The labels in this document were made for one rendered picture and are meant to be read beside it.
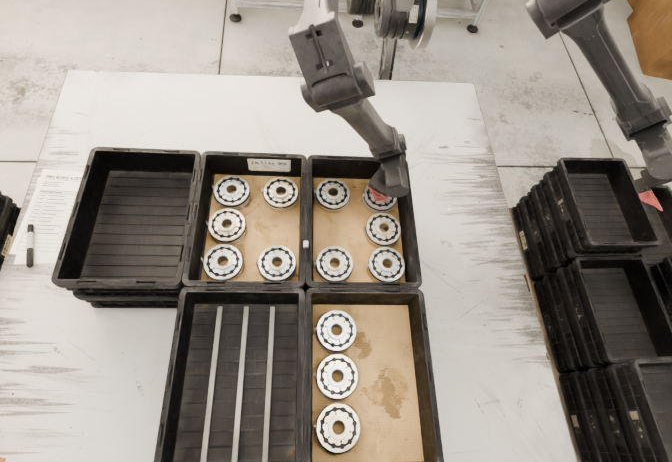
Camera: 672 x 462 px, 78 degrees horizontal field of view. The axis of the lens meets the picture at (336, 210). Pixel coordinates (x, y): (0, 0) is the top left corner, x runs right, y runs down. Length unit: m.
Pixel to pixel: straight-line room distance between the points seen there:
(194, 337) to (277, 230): 0.36
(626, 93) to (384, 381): 0.81
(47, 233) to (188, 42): 1.80
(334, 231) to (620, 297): 1.30
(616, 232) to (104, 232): 1.88
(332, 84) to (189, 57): 2.28
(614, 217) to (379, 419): 1.39
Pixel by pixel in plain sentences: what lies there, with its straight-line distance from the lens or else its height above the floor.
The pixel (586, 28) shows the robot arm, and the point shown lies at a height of 1.53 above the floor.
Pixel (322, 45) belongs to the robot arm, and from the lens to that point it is 0.67.
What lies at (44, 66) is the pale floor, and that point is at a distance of 3.11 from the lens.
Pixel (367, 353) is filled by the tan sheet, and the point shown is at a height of 0.83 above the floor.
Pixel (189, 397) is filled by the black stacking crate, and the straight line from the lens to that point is 1.14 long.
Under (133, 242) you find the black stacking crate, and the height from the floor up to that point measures 0.83.
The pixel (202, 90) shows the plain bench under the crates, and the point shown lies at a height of 0.70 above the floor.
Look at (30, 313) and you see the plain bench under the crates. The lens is 1.47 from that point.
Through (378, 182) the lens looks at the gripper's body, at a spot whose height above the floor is 0.96.
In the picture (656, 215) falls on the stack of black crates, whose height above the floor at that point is 0.27.
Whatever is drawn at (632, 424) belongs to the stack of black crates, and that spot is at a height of 0.49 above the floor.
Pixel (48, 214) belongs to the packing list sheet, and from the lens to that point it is 1.57.
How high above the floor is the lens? 1.94
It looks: 62 degrees down
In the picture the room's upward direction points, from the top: 12 degrees clockwise
